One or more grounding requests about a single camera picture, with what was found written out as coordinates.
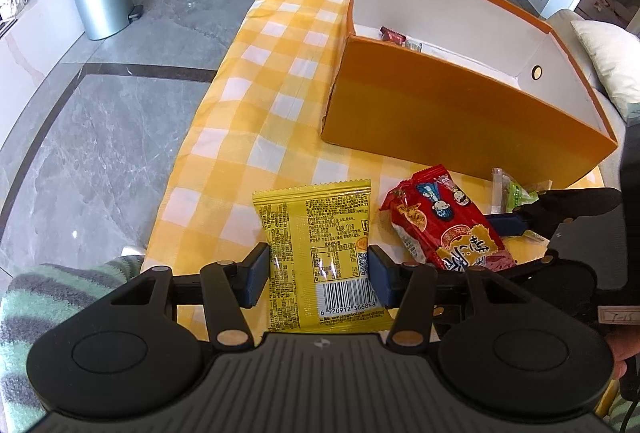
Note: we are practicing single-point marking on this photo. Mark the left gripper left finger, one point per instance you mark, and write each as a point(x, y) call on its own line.
point(229, 287)

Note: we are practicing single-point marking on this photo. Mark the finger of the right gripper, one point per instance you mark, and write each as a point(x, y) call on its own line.
point(553, 208)
point(527, 275)

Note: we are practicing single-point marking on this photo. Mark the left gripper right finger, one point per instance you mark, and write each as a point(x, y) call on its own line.
point(411, 291)

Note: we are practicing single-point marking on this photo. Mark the red snack bag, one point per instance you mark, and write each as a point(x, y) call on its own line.
point(434, 218)

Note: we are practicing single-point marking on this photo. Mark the yellow snack packet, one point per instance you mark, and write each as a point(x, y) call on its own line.
point(319, 275)

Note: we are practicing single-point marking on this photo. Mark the white snack packet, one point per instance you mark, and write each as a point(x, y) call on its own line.
point(461, 61)

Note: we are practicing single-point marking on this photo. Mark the brown chocolate bar wrapper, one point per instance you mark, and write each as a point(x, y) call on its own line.
point(392, 36)

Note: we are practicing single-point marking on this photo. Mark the right hand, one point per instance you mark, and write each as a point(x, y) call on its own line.
point(624, 343)

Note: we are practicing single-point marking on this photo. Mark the green raisin packet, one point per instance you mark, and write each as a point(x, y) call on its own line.
point(507, 194)

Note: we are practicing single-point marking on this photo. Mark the yellow checkered tablecloth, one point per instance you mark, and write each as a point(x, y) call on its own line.
point(258, 128)

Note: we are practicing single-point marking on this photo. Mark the cream cushion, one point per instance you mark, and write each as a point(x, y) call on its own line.
point(614, 53)

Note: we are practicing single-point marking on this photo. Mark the orange cardboard box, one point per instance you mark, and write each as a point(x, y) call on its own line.
point(391, 101)

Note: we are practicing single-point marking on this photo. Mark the beige sofa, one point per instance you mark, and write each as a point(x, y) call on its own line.
point(561, 22)

